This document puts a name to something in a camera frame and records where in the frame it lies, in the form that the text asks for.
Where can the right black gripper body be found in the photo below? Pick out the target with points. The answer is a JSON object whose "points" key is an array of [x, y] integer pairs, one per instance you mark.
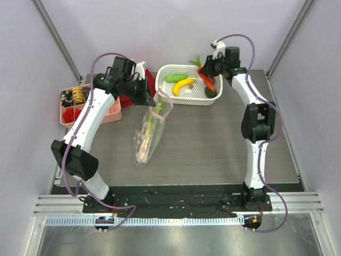
{"points": [[210, 66]]}

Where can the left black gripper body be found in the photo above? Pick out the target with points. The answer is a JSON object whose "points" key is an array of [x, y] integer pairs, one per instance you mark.
{"points": [[136, 89]]}

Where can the toy orange carrot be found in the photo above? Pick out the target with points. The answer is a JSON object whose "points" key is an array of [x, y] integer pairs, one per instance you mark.
{"points": [[197, 62]]}

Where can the toy dark green avocado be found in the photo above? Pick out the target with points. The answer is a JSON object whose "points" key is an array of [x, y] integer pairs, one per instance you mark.
{"points": [[209, 93]]}

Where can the clear zip top bag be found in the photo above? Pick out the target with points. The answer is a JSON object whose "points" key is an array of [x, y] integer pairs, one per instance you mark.
{"points": [[168, 107]]}

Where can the toy celery leek stalk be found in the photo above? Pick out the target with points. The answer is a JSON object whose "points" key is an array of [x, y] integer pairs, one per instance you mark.
{"points": [[151, 132]]}

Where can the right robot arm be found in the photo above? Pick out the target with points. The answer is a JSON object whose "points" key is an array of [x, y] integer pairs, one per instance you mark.
{"points": [[258, 121]]}

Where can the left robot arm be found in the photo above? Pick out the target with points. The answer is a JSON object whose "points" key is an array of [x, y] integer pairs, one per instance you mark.
{"points": [[124, 78]]}

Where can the red folded cloth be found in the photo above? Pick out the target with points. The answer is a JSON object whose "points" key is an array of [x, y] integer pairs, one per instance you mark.
{"points": [[125, 101]]}

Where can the white perforated plastic basket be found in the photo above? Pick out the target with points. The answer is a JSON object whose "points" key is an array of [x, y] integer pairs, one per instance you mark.
{"points": [[189, 91]]}

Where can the toy yellow banana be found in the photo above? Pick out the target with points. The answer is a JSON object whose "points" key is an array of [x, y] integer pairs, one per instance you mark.
{"points": [[181, 84]]}

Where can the toy green cucumber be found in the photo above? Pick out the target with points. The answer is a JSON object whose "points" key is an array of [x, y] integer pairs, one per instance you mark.
{"points": [[174, 78]]}

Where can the pink compartment tray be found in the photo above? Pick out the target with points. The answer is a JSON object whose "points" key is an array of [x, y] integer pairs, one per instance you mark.
{"points": [[69, 111]]}

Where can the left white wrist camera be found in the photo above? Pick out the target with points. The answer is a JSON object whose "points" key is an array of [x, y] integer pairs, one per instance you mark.
{"points": [[140, 68]]}

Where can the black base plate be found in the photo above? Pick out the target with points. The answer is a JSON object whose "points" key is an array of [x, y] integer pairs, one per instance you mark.
{"points": [[176, 202]]}

